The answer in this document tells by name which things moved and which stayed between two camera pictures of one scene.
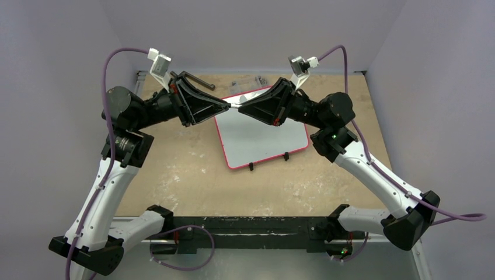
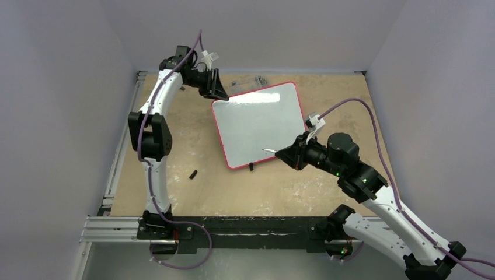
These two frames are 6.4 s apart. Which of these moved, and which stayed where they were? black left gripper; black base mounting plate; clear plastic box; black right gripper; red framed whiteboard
Moved: black left gripper; black right gripper
Stayed: clear plastic box; red framed whiteboard; black base mounting plate
